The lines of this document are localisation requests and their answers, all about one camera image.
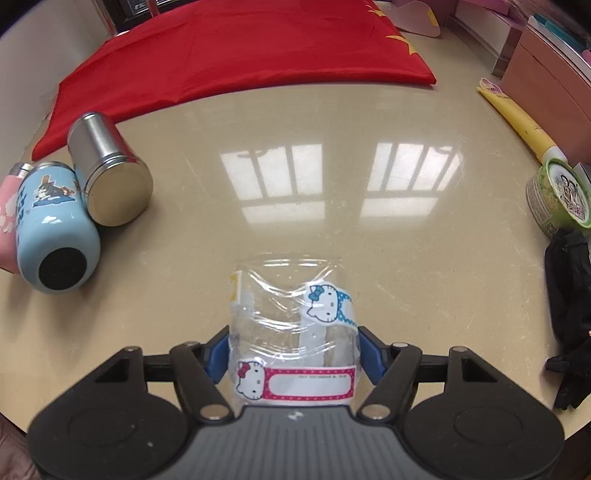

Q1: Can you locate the red flag with yellow stars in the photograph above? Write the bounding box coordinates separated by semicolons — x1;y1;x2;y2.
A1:
32;0;437;160

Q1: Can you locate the yellow tube with white cap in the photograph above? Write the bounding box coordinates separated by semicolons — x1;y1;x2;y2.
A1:
477;78;570;165

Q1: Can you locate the black cloth bag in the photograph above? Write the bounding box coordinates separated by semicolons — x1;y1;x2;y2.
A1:
544;228;591;411

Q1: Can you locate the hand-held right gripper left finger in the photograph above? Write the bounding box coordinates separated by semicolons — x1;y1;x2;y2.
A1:
95;326;235;422

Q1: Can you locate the green lidded round tin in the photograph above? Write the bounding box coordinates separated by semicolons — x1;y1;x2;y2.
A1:
526;157;591;237

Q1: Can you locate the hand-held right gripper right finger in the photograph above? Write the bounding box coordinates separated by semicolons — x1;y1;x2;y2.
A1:
358;326;500;421

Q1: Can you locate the pink flower bottle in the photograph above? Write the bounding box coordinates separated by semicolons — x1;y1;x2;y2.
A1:
0;162;34;277

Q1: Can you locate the light blue cartoon bottle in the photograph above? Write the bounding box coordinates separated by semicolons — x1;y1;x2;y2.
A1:
15;161;101;294

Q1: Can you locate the pink heart-shaped card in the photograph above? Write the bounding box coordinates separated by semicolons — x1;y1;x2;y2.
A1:
384;0;442;38

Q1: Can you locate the stainless steel cup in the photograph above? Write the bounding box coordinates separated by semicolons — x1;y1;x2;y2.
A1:
67;112;154;227

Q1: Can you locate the pink cardboard box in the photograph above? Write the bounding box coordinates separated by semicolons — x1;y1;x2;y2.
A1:
499;23;591;163

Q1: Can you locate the clear Hello Kitty plastic packet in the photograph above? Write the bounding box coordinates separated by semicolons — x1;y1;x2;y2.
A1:
227;253;362;409

